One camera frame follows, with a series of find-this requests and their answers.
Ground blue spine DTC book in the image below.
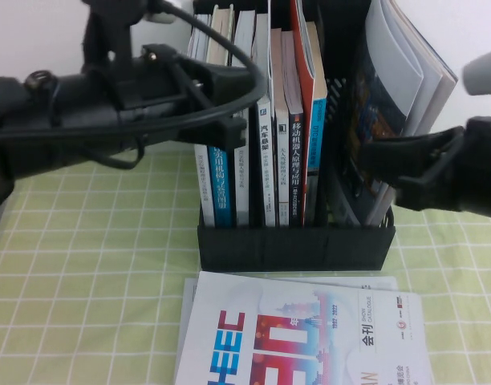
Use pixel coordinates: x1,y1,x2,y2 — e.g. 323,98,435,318
303,22,329,225

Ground white show catalogue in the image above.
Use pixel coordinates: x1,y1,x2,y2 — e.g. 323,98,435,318
172,270,435,385

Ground thick black cable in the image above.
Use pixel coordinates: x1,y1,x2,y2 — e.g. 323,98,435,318
0,0,269,140

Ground thin white booklet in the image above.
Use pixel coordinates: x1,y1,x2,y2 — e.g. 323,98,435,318
266,0,276,117

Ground black perforated book holder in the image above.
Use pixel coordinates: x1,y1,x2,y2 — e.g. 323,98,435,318
191,0,397,272

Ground magazine with white pages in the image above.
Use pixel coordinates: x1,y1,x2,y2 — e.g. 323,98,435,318
365,0,459,228

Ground white car suspension book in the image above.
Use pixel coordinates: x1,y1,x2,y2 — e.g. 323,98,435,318
251,14,278,229

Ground green checkered tablecloth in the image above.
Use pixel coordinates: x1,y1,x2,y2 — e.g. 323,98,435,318
0,148,491,385

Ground grey spine driverless car book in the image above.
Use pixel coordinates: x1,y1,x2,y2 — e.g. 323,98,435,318
270,27,291,229

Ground thin black cable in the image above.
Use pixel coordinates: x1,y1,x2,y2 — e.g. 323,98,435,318
84,134,148,169

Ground blue spine mechanical design book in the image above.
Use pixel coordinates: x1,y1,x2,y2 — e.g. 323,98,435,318
207,6,235,228

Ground red cover logistics brochure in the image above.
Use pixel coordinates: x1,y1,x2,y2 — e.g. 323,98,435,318
289,0,317,225

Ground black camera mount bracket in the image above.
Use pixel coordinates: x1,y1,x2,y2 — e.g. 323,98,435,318
79,0,134,109

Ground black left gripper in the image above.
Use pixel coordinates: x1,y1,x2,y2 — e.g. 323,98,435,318
52,44,258,150

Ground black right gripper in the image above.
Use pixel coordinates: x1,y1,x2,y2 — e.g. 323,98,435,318
358,116,491,220

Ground black spine mobile robot book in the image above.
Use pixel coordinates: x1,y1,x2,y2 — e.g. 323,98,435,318
280,30,306,229

